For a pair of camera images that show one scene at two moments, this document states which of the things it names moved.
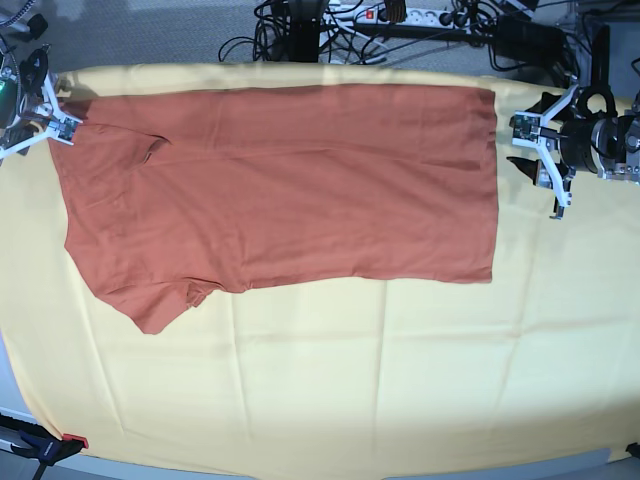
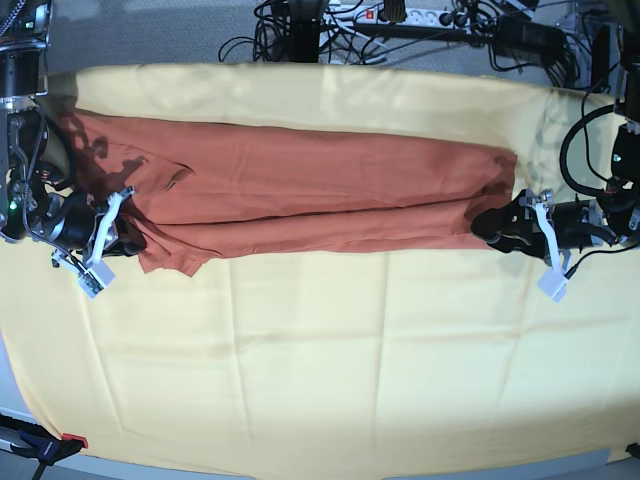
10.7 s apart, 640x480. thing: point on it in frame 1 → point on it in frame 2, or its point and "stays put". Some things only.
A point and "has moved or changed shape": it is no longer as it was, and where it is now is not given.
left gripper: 34,112 → 78,225
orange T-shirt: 174,196 has moved or changed shape
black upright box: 600,62 stays put
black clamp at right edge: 633,449 stays put
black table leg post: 304,30 stays put
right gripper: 575,138 → 508,219
